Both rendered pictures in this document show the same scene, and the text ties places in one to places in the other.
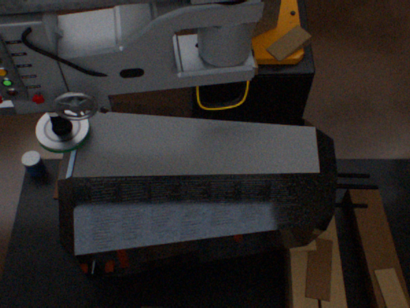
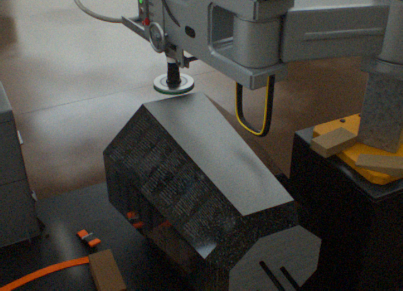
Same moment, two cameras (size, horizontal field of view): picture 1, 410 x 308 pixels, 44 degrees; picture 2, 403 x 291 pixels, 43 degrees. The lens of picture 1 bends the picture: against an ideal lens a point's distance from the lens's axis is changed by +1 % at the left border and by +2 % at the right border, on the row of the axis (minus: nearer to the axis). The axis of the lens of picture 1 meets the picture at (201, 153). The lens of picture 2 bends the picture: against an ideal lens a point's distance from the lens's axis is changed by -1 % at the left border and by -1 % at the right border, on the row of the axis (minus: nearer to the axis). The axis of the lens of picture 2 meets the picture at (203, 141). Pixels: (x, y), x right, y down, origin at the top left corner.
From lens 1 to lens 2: 1.82 m
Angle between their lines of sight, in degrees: 49
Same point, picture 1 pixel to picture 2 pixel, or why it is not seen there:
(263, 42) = (367, 151)
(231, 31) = (239, 22)
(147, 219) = (141, 159)
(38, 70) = (154, 0)
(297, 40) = (388, 164)
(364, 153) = not seen: outside the picture
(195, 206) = (165, 172)
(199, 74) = (221, 59)
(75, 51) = not seen: outside the picture
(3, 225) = not seen: hidden behind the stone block
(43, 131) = (164, 76)
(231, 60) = (238, 56)
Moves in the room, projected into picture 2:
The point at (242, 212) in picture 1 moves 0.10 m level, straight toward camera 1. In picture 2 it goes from (180, 201) to (157, 206)
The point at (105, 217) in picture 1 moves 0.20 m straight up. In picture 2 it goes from (130, 140) to (127, 105)
